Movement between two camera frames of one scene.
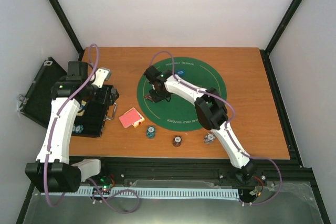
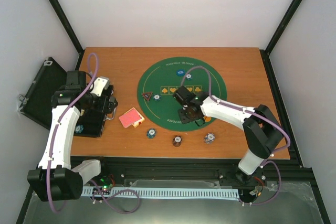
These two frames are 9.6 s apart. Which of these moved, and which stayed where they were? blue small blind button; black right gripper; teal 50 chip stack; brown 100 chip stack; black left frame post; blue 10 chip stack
Moved: teal 50 chip stack; black right gripper
Stayed: brown 100 chip stack; black left frame post; blue 10 chip stack; blue small blind button
